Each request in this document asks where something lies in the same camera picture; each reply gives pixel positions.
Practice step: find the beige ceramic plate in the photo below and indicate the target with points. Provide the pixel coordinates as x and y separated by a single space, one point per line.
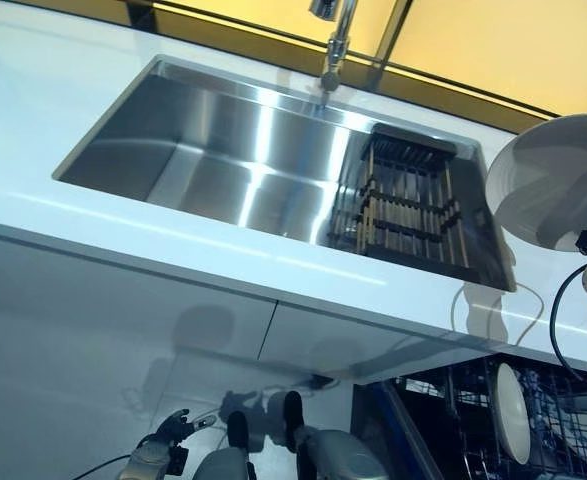
548 180
513 415

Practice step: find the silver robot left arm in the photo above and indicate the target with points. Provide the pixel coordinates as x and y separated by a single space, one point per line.
148 460

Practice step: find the black sink dish rack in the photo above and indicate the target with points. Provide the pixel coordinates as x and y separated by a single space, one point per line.
403 200

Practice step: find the narrow glossy white cabinet door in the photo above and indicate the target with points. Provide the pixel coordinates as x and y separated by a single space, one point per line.
323 340

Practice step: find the chrome gooseneck kitchen faucet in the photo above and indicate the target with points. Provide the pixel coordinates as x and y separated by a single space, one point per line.
338 45

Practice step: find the stainless steel kitchen sink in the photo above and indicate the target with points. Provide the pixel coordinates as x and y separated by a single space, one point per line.
198 150

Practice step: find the wide glossy white cabinet door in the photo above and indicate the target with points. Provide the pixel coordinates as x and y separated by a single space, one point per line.
98 340

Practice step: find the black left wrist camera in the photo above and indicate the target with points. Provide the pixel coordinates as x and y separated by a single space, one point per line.
179 460

